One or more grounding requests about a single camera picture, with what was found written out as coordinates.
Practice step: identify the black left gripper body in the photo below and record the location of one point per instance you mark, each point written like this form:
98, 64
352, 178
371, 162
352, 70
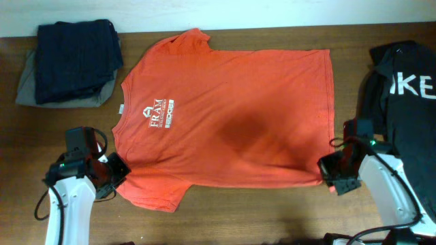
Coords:
116, 171

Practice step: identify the red printed t-shirt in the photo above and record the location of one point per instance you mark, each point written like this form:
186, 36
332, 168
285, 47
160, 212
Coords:
195, 116

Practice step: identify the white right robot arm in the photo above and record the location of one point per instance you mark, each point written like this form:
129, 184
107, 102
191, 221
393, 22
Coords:
362, 160

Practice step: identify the black printed t-shirt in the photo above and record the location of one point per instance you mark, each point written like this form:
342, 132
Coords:
399, 98

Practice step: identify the folded navy blue garment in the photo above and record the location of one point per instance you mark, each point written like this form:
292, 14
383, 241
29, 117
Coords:
75, 60

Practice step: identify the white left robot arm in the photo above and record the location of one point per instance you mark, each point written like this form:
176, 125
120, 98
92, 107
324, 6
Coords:
82, 176

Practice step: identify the folded grey garment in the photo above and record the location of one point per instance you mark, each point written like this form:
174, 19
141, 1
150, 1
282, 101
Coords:
26, 90

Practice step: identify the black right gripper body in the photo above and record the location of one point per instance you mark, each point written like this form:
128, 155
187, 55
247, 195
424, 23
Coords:
337, 175

